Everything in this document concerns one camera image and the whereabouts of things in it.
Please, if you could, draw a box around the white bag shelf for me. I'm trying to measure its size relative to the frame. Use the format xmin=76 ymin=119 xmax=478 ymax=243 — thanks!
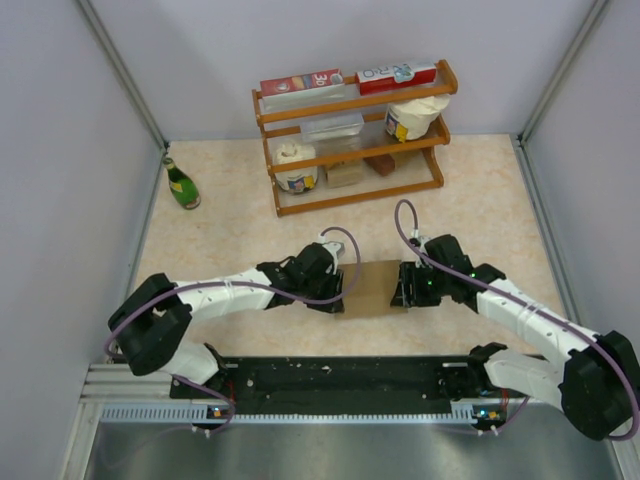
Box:
xmin=274 ymin=142 xmax=319 ymax=195
xmin=385 ymin=94 xmax=450 ymax=143

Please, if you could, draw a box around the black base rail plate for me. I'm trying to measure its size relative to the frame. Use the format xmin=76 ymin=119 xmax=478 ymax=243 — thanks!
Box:
xmin=170 ymin=345 xmax=501 ymax=419

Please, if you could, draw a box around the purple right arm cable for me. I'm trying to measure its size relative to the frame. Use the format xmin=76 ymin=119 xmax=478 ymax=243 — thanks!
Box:
xmin=393 ymin=199 xmax=640 ymax=441

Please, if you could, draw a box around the orange wooden shelf rack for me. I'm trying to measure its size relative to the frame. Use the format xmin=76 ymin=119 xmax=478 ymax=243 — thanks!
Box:
xmin=252 ymin=60 xmax=458 ymax=216

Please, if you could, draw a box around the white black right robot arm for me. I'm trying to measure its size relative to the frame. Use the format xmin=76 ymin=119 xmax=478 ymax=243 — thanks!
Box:
xmin=398 ymin=235 xmax=639 ymax=441

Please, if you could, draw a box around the clear plastic container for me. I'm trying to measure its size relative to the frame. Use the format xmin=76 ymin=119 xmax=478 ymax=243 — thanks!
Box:
xmin=300 ymin=113 xmax=364 ymax=143

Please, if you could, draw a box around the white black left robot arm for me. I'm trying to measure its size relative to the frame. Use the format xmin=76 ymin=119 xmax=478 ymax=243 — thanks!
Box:
xmin=108 ymin=239 xmax=344 ymax=397

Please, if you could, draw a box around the red white toothpaste box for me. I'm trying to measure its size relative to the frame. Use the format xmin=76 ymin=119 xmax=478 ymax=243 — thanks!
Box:
xmin=355 ymin=61 xmax=437 ymax=95

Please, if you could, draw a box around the green glass bottle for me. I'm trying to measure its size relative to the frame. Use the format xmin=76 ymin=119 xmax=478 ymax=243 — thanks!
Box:
xmin=162 ymin=156 xmax=201 ymax=210

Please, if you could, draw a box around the aluminium frame rail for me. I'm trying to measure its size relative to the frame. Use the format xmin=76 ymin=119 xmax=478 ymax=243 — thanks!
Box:
xmin=79 ymin=362 xmax=629 ymax=426

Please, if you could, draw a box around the white bag lower shelf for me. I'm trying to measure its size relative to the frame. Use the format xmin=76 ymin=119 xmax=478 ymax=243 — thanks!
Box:
xmin=274 ymin=142 xmax=319 ymax=195

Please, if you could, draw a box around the red brown brick block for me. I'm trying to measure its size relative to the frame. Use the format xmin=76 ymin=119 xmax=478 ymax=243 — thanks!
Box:
xmin=364 ymin=153 xmax=396 ymax=177

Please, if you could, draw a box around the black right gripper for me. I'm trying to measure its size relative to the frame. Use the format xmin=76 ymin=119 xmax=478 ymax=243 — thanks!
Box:
xmin=390 ymin=261 xmax=450 ymax=308

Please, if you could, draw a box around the white bag upper shelf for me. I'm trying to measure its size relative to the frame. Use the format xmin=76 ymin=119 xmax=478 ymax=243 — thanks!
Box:
xmin=385 ymin=94 xmax=450 ymax=143

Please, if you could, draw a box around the red foil wrap box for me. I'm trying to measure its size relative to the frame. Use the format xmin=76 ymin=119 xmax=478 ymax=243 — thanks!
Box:
xmin=260 ymin=69 xmax=345 ymax=98

